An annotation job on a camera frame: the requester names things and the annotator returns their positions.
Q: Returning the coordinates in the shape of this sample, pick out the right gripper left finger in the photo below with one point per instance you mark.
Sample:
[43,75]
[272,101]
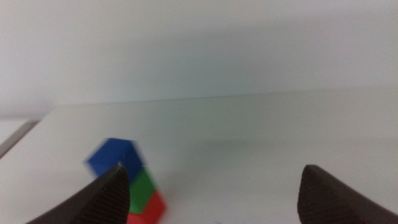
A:
[105,202]

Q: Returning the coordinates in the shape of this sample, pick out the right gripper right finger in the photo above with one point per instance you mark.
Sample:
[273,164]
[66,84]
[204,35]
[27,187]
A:
[323,202]

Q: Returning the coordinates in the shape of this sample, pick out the green cube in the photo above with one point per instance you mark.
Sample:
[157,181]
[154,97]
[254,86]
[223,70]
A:
[141,189]

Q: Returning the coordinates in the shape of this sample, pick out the red cube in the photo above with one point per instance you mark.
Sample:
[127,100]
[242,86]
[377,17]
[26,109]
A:
[154,208]

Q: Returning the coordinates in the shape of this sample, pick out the blue cube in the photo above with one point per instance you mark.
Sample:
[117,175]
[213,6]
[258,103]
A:
[112,152]

